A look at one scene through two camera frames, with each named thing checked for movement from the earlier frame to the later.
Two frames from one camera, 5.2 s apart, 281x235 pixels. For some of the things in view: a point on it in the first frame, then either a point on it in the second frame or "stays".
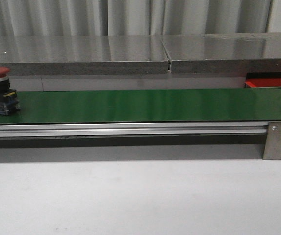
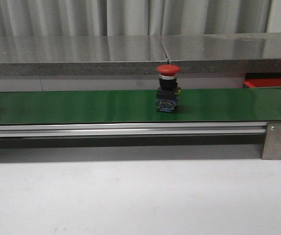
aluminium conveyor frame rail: x=123 y=129 stays
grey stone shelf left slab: x=76 y=55 stays
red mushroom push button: x=4 y=101 → x=166 y=98
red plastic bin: x=261 y=80 stays
